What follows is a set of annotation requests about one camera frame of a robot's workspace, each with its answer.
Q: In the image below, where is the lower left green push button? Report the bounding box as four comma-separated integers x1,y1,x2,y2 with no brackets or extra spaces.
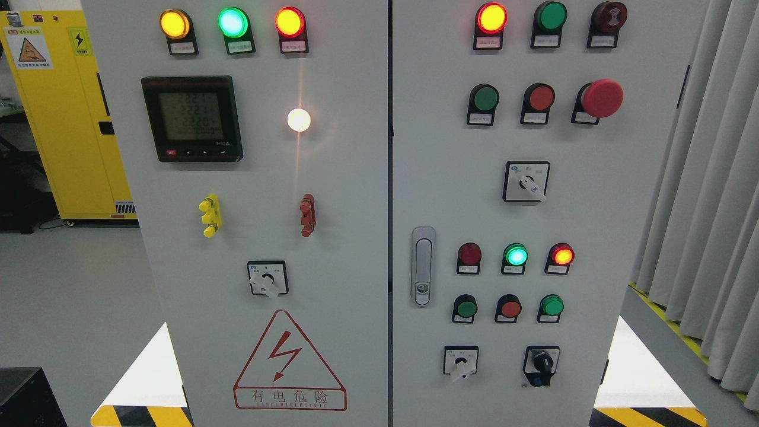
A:
452,294,478,324

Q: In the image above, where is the green start push button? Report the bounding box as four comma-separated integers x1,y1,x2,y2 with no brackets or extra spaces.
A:
466,83,500,126

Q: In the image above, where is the lower red push button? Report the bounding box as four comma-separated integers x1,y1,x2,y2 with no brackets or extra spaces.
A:
494,294,522,324

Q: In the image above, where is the lower right green push button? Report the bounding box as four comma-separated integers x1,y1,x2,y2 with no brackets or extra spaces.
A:
536,294,565,324

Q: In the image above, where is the red stop push button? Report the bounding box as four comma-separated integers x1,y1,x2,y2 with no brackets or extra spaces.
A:
519,82,555,125

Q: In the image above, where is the red emergency stop mushroom button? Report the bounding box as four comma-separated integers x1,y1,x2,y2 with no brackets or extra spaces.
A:
571,78,624,125

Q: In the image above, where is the grey electrical control cabinet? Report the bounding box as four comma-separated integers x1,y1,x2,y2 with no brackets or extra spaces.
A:
83,1,707,426

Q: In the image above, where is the red terminal socket block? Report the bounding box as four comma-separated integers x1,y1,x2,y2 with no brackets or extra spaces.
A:
300,193,315,237

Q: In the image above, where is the unlit dark red lamp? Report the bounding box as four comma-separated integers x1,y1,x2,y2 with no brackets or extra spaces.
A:
456,241,482,275

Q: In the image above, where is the white lit indicator lamp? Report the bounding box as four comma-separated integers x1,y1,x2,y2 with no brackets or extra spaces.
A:
286,108,312,133

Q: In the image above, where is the small lit green lamp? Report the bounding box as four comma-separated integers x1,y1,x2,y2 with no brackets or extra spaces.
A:
501,243,529,275

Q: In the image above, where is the yellow terminal socket block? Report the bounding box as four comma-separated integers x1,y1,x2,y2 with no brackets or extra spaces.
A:
198,193,222,238

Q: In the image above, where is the red electric danger warning sticker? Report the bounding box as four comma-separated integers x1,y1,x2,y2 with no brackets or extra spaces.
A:
233,309,347,412

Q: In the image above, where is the small lit red lamp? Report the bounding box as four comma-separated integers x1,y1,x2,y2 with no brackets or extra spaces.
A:
543,243,575,275

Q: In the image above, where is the black digital power meter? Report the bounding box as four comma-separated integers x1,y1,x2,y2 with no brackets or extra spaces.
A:
141,75,244,162

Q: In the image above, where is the red indicator lamp left door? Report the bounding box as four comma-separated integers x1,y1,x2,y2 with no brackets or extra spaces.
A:
275,6,309,54

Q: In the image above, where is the red indicator lamp door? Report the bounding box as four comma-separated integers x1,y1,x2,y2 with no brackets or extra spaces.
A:
473,2,509,50
275,6,309,54

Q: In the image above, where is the red indicator lamp right door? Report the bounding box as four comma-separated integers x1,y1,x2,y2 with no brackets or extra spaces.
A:
473,2,509,50

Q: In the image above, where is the lit green indicator lamp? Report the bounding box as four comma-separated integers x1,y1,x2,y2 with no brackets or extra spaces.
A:
217,7,257,56

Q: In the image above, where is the unlit green indicator lamp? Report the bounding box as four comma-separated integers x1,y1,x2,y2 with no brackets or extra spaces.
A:
530,1,567,49

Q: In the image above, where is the yellow indicator lamp top left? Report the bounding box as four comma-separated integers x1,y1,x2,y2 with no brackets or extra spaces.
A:
160,9,200,56

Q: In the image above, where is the grey curtain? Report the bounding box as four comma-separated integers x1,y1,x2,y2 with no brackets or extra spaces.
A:
632,1,758,411

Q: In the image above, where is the dark table at left edge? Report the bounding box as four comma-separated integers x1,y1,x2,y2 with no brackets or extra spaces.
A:
1,136,59,235

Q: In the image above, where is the yellow safety storage cabinet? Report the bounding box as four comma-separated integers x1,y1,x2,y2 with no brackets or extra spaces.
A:
2,10,136,221

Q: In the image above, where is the black box bottom left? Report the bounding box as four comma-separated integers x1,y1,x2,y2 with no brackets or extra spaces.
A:
1,367,67,426

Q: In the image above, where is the silver cabinet door handle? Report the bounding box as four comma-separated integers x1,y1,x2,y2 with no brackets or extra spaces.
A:
410,226,436,307

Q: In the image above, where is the left door rotary selector switch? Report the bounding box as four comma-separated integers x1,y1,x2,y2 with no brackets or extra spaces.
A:
247,260,289,298

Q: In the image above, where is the upper right rotary selector switch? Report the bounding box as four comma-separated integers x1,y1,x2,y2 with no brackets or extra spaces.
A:
502,161,551,203

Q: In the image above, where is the lower white rotary selector switch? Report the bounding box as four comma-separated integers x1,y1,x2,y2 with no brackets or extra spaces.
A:
444,345,479,382

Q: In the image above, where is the black key selector switch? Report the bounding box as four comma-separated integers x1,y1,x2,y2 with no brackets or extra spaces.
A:
522,345,560,387

